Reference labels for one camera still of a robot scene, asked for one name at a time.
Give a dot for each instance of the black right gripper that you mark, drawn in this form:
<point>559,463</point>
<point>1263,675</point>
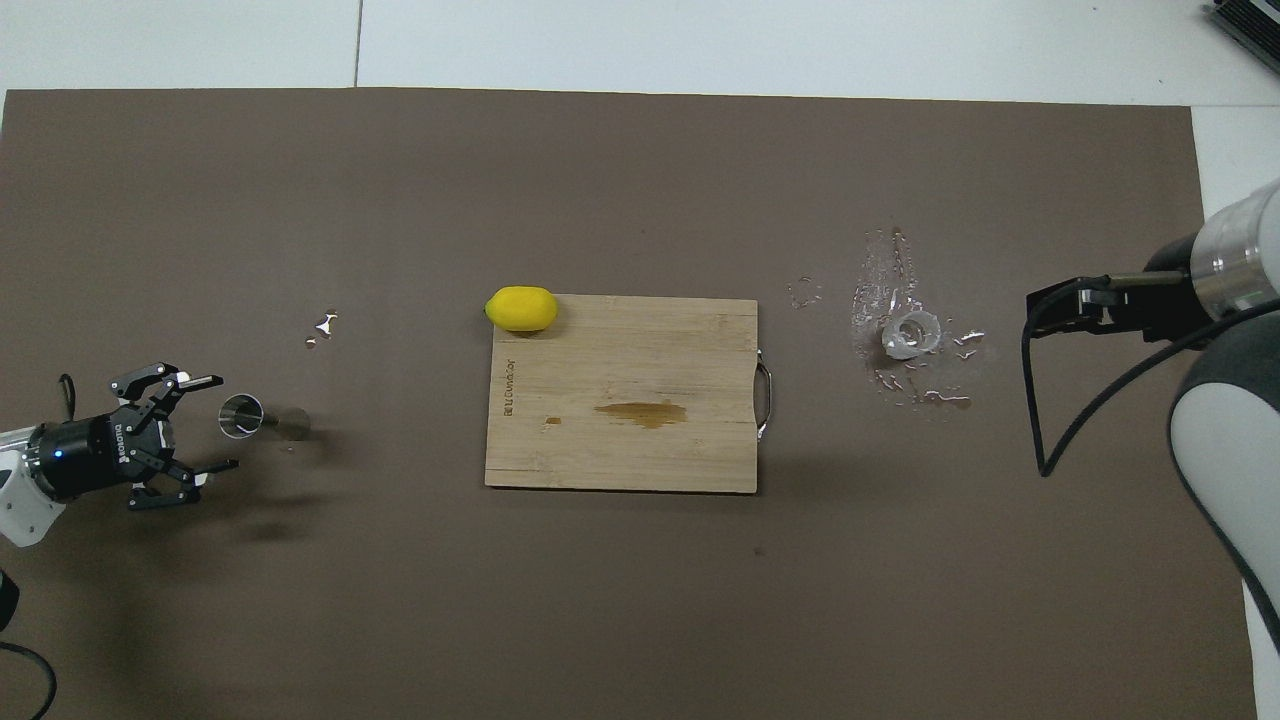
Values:
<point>1175,295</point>

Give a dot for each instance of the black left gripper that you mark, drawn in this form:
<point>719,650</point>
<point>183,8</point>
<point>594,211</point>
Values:
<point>100,450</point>

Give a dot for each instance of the clear drinking glass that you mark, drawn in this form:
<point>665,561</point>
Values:
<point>240,416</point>

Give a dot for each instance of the small clear glass cup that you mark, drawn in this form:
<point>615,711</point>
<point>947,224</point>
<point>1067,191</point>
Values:
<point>912,335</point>

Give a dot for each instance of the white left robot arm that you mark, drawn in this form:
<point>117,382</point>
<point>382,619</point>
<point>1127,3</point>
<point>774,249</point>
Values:
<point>20,510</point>

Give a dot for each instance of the grey ribbed device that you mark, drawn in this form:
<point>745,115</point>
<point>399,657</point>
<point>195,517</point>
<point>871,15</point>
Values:
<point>1250,25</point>

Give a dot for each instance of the yellow lemon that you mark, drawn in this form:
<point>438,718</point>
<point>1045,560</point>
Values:
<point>521,309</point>

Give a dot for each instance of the wooden cutting board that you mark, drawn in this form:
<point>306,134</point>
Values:
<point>620,450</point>

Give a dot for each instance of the brown table mat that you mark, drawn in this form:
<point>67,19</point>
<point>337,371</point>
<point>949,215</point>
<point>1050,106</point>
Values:
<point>600,620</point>

